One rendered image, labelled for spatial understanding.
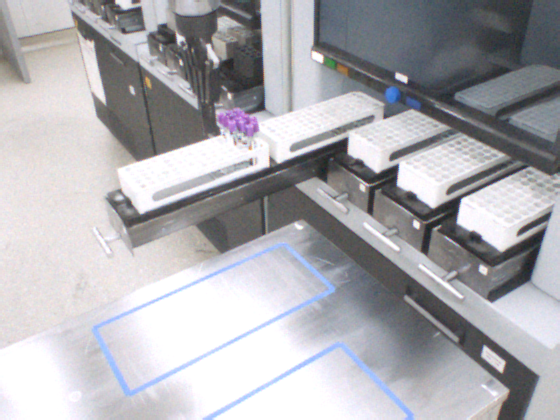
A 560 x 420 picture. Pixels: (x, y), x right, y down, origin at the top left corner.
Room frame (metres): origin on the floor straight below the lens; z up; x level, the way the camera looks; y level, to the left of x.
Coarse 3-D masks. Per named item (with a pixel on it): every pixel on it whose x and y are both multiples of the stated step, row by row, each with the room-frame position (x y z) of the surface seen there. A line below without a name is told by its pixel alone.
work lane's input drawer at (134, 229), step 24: (336, 144) 1.10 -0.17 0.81; (288, 168) 1.03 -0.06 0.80; (312, 168) 1.06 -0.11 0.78; (120, 192) 0.95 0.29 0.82; (216, 192) 0.95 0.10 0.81; (240, 192) 0.96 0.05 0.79; (264, 192) 0.99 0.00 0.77; (120, 216) 0.88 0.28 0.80; (144, 216) 0.87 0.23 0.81; (168, 216) 0.88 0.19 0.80; (192, 216) 0.90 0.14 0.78; (216, 216) 0.93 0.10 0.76; (144, 240) 0.85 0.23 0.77
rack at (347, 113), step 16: (352, 96) 1.24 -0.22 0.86; (368, 96) 1.23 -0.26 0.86; (304, 112) 1.18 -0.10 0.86; (320, 112) 1.16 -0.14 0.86; (336, 112) 1.16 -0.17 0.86; (352, 112) 1.15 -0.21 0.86; (368, 112) 1.16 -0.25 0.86; (272, 128) 1.10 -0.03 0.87; (288, 128) 1.10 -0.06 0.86; (304, 128) 1.09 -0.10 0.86; (320, 128) 1.09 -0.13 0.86; (336, 128) 1.18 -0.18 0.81; (352, 128) 1.15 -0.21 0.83; (272, 144) 1.05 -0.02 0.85; (288, 144) 1.04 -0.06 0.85; (304, 144) 1.12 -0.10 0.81; (320, 144) 1.09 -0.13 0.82
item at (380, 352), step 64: (256, 256) 0.72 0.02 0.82; (320, 256) 0.72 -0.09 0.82; (128, 320) 0.59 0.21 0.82; (192, 320) 0.59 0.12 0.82; (256, 320) 0.58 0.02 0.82; (320, 320) 0.57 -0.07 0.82; (384, 320) 0.57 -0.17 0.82; (0, 384) 0.49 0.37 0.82; (64, 384) 0.48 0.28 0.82; (128, 384) 0.48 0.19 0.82; (192, 384) 0.47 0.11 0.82; (256, 384) 0.47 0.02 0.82; (320, 384) 0.46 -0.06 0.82; (384, 384) 0.46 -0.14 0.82; (448, 384) 0.45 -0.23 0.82
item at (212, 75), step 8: (208, 64) 0.95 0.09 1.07; (208, 72) 0.96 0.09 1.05; (216, 72) 0.97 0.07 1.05; (208, 80) 0.96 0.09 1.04; (216, 80) 0.97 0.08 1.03; (208, 88) 0.97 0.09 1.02; (216, 88) 0.97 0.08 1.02; (208, 96) 0.97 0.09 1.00; (216, 96) 0.98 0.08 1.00; (208, 104) 0.97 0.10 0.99
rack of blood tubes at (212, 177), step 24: (216, 144) 1.04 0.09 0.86; (240, 144) 1.03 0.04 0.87; (264, 144) 1.03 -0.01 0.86; (120, 168) 0.96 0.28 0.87; (144, 168) 0.95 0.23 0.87; (168, 168) 0.95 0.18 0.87; (192, 168) 0.95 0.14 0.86; (216, 168) 0.96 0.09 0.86; (240, 168) 1.00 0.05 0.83; (144, 192) 0.88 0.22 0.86; (168, 192) 0.95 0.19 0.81; (192, 192) 0.93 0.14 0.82
